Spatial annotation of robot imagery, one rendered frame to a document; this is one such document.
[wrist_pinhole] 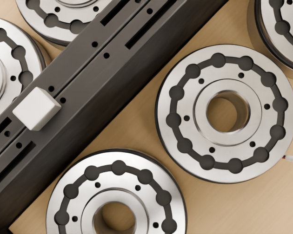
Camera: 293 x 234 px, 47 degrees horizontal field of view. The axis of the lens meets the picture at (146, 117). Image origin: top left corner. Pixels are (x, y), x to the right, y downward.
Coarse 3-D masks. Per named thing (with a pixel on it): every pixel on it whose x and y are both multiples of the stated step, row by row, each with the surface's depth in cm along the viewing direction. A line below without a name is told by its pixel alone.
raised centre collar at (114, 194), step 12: (108, 192) 23; (120, 192) 23; (132, 192) 24; (96, 204) 23; (132, 204) 23; (144, 204) 24; (84, 216) 23; (144, 216) 23; (84, 228) 23; (144, 228) 23
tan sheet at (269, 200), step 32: (224, 32) 28; (128, 128) 27; (224, 128) 27; (160, 160) 27; (192, 192) 27; (224, 192) 27; (256, 192) 27; (288, 192) 27; (32, 224) 27; (128, 224) 27; (192, 224) 27; (224, 224) 27; (256, 224) 27; (288, 224) 26
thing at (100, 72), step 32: (160, 0) 18; (128, 32) 18; (96, 64) 18; (128, 64) 18; (64, 96) 18; (96, 96) 18; (64, 128) 18; (0, 160) 18; (32, 160) 18; (0, 192) 17
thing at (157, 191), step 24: (72, 168) 24; (96, 168) 24; (120, 168) 24; (144, 168) 24; (72, 192) 24; (96, 192) 24; (144, 192) 24; (168, 192) 24; (48, 216) 24; (72, 216) 24; (168, 216) 24
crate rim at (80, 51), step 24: (120, 0) 18; (144, 0) 18; (96, 24) 18; (120, 24) 18; (72, 48) 18; (96, 48) 18; (48, 72) 18; (72, 72) 18; (24, 96) 18; (0, 120) 18; (0, 144) 18
